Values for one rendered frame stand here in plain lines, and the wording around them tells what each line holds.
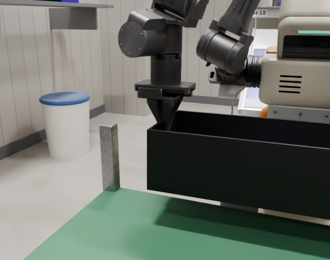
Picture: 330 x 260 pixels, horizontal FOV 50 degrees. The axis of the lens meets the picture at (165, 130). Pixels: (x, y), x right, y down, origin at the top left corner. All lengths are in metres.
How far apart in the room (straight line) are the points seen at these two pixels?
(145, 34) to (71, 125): 2.90
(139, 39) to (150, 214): 0.33
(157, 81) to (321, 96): 0.47
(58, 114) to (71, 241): 2.79
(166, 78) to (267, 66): 0.37
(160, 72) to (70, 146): 2.91
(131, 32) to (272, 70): 0.46
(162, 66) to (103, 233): 0.31
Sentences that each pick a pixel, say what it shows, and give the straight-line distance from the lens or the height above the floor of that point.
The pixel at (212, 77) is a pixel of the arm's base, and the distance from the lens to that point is 1.00.
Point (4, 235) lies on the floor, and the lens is 2.55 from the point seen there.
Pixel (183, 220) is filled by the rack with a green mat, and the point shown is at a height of 0.95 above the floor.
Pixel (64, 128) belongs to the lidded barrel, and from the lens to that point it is 3.44.
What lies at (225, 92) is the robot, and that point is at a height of 1.12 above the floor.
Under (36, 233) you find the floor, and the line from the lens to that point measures 2.49.
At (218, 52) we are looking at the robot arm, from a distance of 0.85.
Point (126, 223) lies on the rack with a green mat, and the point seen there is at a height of 0.95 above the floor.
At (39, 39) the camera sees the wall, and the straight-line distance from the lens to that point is 4.10.
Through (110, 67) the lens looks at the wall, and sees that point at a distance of 5.03.
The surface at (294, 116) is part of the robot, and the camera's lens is 0.95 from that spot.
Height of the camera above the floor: 1.31
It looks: 18 degrees down
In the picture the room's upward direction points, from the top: straight up
